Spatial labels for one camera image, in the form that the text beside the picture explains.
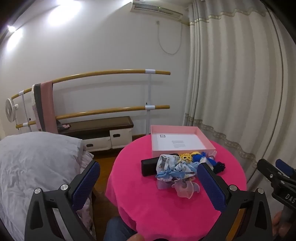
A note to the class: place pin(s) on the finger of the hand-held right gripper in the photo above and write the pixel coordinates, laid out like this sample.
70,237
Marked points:
285,168
267,169

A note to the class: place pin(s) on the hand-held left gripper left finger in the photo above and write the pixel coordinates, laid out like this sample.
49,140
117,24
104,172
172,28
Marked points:
84,185

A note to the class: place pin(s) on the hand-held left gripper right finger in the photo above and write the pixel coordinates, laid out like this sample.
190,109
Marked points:
211,187

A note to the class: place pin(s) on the black scrunchie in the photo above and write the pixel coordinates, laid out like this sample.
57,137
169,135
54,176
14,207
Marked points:
219,168

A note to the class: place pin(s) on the pastel organza bow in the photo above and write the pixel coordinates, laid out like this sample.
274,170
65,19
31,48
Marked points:
185,188

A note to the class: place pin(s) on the bag of cotton swabs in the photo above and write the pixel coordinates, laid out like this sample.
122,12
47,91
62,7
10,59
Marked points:
204,160

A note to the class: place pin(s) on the light blue scrunchie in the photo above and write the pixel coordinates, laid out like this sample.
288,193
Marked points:
188,166

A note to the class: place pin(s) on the yellow and blue crochet doll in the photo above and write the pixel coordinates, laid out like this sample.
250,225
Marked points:
186,157

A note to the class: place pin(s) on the printed cloth with blue bow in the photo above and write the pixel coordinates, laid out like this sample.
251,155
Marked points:
168,162

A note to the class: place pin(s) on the pink cardboard box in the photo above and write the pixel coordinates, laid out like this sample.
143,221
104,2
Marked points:
175,139

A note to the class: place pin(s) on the black case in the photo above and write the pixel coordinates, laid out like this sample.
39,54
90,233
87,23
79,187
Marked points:
149,165

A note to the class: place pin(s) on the person's right hand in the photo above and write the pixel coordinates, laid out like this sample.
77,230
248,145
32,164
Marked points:
276,226

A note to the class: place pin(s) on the round table, pink cloth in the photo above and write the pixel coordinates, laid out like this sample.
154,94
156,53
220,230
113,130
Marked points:
161,208

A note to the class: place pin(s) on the person's blue jeans leg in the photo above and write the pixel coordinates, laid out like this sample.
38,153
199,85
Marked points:
115,231

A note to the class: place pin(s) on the low cabinet with dark top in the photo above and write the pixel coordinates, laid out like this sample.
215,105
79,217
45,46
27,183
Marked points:
99,125

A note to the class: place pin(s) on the pink hanging cloth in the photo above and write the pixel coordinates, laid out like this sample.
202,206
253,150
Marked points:
48,104

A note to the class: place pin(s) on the grey hanging cloth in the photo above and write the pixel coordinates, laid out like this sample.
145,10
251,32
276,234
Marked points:
39,104

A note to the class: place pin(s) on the cream pleated curtain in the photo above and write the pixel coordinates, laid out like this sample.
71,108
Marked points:
231,81

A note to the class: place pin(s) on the small white fan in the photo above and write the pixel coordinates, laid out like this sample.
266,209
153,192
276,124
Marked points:
9,110

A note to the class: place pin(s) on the short wooden barre rail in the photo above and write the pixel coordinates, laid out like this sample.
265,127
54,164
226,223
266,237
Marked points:
104,110

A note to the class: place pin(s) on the white barre post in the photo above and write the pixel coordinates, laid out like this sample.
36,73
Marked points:
149,92
23,102

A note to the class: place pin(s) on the long wooden barre rail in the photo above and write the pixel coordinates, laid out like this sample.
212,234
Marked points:
104,72

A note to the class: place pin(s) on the white wall air conditioner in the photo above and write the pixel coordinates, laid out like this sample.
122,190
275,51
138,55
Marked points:
157,10

